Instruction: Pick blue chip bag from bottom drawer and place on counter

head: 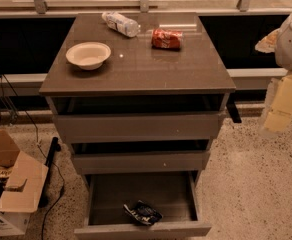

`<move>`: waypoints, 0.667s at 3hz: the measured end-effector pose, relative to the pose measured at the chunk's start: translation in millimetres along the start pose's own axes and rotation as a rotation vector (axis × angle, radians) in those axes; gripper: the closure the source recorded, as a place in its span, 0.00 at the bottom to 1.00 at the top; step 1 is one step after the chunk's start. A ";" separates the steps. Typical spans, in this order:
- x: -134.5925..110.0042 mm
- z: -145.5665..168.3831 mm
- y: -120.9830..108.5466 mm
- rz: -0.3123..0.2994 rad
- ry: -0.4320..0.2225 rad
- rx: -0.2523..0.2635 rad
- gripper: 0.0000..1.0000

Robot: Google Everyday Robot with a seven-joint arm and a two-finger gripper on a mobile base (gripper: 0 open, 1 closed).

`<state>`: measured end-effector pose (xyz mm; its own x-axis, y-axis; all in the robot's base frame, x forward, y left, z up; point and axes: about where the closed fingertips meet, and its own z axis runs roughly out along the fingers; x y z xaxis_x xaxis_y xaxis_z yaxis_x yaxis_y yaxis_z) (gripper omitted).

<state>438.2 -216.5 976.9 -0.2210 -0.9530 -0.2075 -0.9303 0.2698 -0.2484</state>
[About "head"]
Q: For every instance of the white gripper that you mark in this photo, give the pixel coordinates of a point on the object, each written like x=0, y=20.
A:
x=279, y=114

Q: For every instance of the blue chip bag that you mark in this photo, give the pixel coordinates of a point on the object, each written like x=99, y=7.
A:
x=143, y=213

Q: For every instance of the grey top drawer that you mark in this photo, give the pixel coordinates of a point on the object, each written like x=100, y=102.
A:
x=130, y=128

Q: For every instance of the grey drawer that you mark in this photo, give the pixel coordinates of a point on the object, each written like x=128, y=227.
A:
x=140, y=162
x=130, y=128
x=172, y=194

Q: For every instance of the grey drawer cabinet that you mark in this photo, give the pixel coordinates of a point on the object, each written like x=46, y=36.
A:
x=140, y=79

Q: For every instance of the grey bottom drawer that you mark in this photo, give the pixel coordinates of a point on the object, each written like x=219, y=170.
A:
x=172, y=194

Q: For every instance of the grey middle drawer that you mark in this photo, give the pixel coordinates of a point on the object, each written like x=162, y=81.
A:
x=140, y=162

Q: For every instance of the red soda can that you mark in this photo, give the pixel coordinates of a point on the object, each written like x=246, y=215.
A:
x=167, y=39

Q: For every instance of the clear plastic water bottle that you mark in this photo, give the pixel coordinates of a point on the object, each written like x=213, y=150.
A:
x=126, y=26

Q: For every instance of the white paper bowl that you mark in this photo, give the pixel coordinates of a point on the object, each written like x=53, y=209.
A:
x=88, y=55

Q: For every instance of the black bar on floor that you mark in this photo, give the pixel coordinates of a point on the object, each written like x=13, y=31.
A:
x=54, y=147

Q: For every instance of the open cardboard box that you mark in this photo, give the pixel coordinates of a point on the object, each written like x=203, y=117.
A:
x=22, y=179

